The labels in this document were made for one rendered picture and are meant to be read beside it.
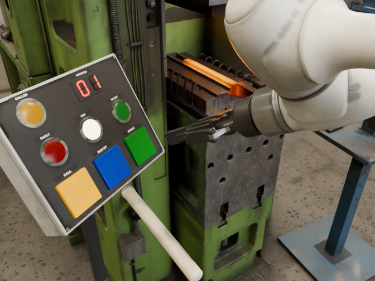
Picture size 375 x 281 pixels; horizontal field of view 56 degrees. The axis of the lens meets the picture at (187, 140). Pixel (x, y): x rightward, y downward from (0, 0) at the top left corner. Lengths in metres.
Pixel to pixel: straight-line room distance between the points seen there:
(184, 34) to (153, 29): 0.50
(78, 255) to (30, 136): 1.34
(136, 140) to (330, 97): 0.48
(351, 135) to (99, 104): 1.05
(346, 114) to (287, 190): 1.83
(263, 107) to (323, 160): 2.14
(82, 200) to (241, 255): 1.11
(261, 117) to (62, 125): 0.40
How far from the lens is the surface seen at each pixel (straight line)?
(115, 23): 1.04
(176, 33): 1.59
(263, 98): 0.61
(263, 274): 1.88
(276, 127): 0.61
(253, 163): 1.35
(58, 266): 1.98
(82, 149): 0.77
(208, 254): 1.53
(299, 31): 0.43
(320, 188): 2.45
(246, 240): 1.76
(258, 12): 0.42
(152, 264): 1.69
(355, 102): 0.55
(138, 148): 0.85
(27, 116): 0.72
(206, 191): 1.26
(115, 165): 0.80
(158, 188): 1.41
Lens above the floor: 1.47
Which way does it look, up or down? 32 degrees down
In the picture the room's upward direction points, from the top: straight up
